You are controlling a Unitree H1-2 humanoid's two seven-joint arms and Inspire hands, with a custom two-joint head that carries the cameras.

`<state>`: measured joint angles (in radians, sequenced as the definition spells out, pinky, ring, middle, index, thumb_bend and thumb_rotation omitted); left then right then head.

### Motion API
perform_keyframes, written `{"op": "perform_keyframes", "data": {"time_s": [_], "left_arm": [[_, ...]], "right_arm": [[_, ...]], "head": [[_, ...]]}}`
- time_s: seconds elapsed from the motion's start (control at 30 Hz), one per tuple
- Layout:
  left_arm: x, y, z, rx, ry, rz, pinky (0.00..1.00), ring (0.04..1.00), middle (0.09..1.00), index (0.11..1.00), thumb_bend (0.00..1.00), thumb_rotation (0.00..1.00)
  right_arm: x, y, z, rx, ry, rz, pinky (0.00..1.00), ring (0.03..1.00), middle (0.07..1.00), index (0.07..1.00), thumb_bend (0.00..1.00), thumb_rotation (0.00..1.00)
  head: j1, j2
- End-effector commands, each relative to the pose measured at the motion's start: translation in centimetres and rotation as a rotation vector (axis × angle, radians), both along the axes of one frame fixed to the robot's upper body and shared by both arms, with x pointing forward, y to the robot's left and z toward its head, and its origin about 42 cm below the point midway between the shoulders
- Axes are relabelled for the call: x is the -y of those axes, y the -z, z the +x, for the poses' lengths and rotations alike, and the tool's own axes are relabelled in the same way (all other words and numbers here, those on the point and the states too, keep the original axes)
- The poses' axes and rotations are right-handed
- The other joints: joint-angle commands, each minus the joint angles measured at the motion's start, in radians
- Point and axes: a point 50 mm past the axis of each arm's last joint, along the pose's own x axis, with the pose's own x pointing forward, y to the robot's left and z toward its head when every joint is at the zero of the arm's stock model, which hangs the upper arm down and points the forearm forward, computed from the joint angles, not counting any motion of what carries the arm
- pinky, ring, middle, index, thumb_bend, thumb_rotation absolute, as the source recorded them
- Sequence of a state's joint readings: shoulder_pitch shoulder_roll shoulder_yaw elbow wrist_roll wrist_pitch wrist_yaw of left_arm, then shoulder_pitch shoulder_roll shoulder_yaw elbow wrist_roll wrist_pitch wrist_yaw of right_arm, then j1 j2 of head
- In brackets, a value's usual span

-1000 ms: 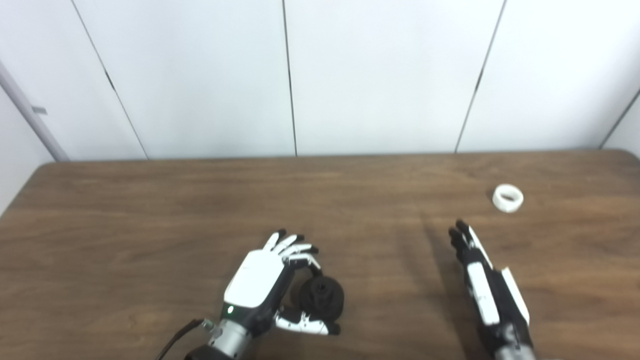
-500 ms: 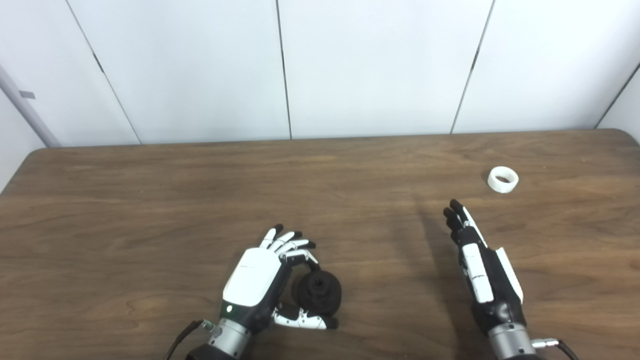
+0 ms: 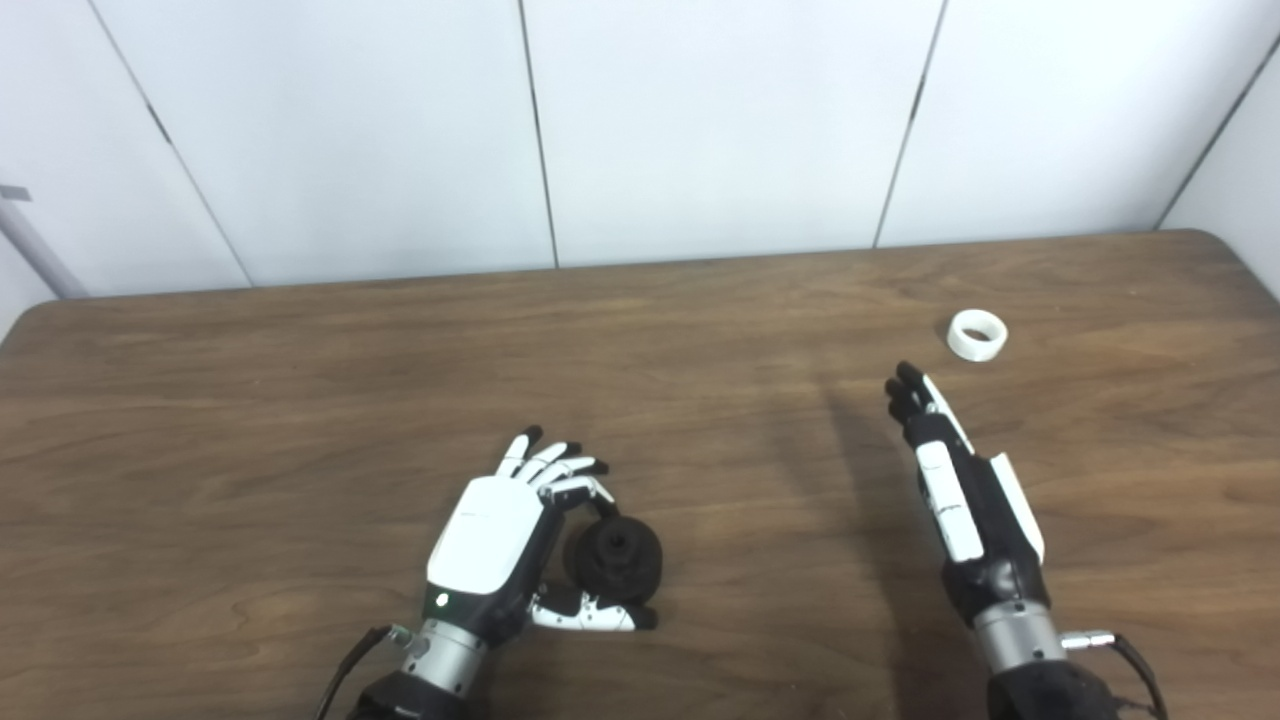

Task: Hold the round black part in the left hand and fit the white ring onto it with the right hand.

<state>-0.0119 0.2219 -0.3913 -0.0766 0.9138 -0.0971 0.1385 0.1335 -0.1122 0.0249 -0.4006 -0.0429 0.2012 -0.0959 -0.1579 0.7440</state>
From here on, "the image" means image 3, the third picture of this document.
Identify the white and black right hand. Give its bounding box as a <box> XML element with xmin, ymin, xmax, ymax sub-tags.
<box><xmin>884</xmin><ymin>361</ymin><xmax>1052</xmax><ymax>629</ymax></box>

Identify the grey wall post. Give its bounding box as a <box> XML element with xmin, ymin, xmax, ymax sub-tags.
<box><xmin>0</xmin><ymin>185</ymin><xmax>91</xmax><ymax>301</ymax></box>

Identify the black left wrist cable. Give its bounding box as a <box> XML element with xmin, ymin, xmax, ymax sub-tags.
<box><xmin>315</xmin><ymin>624</ymin><xmax>416</xmax><ymax>720</ymax></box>

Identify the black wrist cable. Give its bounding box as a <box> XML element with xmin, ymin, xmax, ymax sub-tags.
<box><xmin>315</xmin><ymin>624</ymin><xmax>416</xmax><ymax>720</ymax></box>
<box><xmin>1060</xmin><ymin>629</ymin><xmax>1171</xmax><ymax>720</ymax></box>

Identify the round black part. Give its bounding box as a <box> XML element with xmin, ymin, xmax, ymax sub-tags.
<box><xmin>562</xmin><ymin>515</ymin><xmax>665</xmax><ymax>607</ymax></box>

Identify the white and black left hand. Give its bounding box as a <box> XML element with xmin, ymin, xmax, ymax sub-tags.
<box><xmin>425</xmin><ymin>425</ymin><xmax>659</xmax><ymax>647</ymax></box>

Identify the white ring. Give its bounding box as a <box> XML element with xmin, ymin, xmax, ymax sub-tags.
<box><xmin>946</xmin><ymin>309</ymin><xmax>1009</xmax><ymax>363</ymax></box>

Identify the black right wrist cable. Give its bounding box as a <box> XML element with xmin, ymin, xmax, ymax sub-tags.
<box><xmin>1060</xmin><ymin>629</ymin><xmax>1171</xmax><ymax>720</ymax></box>

